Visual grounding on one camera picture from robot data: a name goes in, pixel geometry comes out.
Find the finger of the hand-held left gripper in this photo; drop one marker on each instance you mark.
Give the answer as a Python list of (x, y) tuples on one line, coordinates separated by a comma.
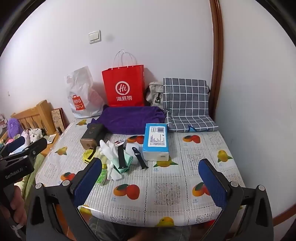
[(34, 148), (16, 142)]

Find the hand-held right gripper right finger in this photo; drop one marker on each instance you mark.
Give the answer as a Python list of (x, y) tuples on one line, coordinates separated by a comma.
[(212, 183)]

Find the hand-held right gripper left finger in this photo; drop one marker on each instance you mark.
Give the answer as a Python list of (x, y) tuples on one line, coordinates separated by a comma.
[(87, 183)]

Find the white rag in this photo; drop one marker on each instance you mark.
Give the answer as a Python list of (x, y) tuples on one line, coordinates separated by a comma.
[(113, 173)]

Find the white sock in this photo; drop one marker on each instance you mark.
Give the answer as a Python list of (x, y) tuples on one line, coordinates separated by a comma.
[(108, 149)]

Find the person's left hand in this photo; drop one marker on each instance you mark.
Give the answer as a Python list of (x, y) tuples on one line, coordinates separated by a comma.
[(17, 204)]

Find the white spotted cloth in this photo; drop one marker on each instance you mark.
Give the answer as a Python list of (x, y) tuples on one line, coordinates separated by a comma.
[(34, 134)]

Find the green print clear packet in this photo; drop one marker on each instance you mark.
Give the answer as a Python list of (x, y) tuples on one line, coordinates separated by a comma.
[(101, 178)]

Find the purple plush toy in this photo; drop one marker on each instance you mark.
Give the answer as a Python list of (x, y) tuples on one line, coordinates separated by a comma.
[(13, 126)]

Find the wooden bedside table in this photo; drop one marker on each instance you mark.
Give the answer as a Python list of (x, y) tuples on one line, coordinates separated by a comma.
[(52, 144)]

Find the pale yellow cloth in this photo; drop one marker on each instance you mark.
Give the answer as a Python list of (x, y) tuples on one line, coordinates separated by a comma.
[(103, 161)]

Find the wooden headboard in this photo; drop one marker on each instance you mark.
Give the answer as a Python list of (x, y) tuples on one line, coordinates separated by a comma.
[(30, 115)]

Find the kraft cover notebook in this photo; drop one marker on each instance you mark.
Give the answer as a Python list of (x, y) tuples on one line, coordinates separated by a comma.
[(57, 118)]

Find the mint green cloth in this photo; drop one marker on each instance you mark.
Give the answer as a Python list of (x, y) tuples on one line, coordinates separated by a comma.
[(127, 163)]

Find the dark green gift box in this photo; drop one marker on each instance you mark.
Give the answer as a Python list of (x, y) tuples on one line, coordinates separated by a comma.
[(92, 135)]

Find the small fruit print packet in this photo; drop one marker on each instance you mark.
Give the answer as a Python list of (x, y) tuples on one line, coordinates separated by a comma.
[(120, 142)]

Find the white sponge block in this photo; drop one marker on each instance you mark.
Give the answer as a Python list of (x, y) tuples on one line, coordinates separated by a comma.
[(128, 148)]

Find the fruit print tablecloth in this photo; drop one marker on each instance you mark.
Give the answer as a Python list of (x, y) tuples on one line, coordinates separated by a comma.
[(143, 180)]

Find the small blue tag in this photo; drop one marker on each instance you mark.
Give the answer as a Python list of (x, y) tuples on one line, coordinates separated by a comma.
[(192, 128)]

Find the blue tissue pack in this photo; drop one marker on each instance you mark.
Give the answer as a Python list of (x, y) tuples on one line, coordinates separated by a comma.
[(155, 141)]

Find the white plastic shopping bag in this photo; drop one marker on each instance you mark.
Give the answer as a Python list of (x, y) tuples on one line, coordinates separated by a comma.
[(81, 92)]

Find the purple towel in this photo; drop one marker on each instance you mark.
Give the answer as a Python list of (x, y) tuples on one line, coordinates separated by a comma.
[(129, 120)]

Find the grey checked cushion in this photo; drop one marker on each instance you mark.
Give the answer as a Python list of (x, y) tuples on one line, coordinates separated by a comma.
[(185, 99)]

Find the beige canvas bag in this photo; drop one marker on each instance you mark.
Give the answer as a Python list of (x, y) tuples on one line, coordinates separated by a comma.
[(153, 92)]

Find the red paper bag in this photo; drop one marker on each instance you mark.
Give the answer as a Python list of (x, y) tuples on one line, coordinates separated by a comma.
[(124, 78)]

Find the white light switch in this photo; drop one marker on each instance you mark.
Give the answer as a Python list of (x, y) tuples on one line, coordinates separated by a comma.
[(94, 37)]

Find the brown wooden door frame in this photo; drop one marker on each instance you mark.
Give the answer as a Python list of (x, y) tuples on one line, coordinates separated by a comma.
[(217, 46)]

